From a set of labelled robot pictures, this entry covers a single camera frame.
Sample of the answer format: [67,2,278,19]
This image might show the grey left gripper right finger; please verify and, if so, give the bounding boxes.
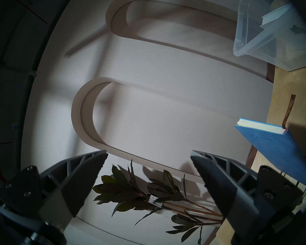
[190,150,304,238]

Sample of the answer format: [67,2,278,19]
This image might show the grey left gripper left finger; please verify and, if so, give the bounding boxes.
[0,150,108,230]

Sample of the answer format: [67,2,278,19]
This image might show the blue notebook with ribbon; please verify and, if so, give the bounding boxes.
[235,94,306,187]

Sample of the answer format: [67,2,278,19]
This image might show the large white hardcover book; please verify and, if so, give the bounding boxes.
[260,3,306,58]

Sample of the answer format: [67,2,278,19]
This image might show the clear plastic storage box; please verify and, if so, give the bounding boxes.
[233,0,306,72]

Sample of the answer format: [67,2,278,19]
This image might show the tall green potted plant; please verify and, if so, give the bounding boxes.
[92,159,226,245]

